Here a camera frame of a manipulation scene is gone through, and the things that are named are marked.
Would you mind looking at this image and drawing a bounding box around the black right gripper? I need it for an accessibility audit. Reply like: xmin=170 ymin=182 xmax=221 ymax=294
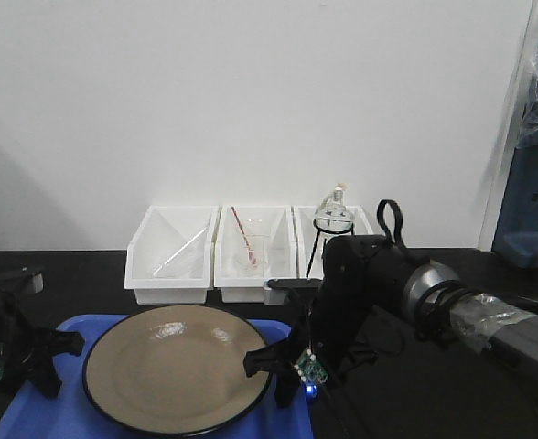
xmin=243 ymin=283 xmax=378 ymax=408

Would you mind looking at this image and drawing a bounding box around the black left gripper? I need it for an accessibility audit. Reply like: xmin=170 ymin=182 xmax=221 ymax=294
xmin=0 ymin=289 xmax=85 ymax=398

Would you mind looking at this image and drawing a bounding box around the blue plastic tray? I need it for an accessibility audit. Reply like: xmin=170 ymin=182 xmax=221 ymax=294
xmin=0 ymin=315 xmax=313 ymax=438

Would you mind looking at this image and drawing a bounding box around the beige plate with black rim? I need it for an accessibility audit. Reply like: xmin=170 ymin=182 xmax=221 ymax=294
xmin=83 ymin=305 xmax=272 ymax=436

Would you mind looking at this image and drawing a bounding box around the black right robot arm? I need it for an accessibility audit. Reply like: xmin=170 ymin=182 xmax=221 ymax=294
xmin=243 ymin=199 xmax=538 ymax=407

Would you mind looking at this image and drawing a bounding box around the green right circuit board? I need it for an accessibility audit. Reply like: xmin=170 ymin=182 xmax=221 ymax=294
xmin=294 ymin=348 xmax=329 ymax=385

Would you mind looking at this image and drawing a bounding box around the clear glass beaker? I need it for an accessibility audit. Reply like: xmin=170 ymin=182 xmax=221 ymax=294
xmin=234 ymin=234 xmax=269 ymax=277

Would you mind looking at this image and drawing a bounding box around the middle white storage bin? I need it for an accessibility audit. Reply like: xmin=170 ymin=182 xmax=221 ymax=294
xmin=213 ymin=205 xmax=297 ymax=304

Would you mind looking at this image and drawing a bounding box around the white storage bin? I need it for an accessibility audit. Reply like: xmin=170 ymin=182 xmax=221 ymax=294
xmin=124 ymin=206 xmax=220 ymax=305
xmin=213 ymin=205 xmax=297 ymax=304
xmin=293 ymin=206 xmax=374 ymax=279

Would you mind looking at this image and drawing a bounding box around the right white storage bin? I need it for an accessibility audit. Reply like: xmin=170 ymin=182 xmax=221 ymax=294
xmin=293 ymin=206 xmax=374 ymax=279

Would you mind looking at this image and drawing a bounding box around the left white storage bin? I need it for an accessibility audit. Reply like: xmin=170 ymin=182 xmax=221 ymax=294
xmin=124 ymin=206 xmax=220 ymax=305

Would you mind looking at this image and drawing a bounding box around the glass alcohol lamp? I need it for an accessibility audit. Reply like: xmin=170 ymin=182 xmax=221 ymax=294
xmin=313 ymin=183 xmax=354 ymax=235

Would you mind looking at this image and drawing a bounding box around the glass stirring rod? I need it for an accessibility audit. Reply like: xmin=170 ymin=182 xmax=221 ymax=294
xmin=151 ymin=228 xmax=206 ymax=279

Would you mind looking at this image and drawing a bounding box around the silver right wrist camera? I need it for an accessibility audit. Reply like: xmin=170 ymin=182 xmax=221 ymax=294
xmin=263 ymin=277 xmax=320 ymax=306

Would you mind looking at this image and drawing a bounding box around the black wire tripod stand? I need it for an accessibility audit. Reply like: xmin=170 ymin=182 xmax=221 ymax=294
xmin=305 ymin=219 xmax=355 ymax=278

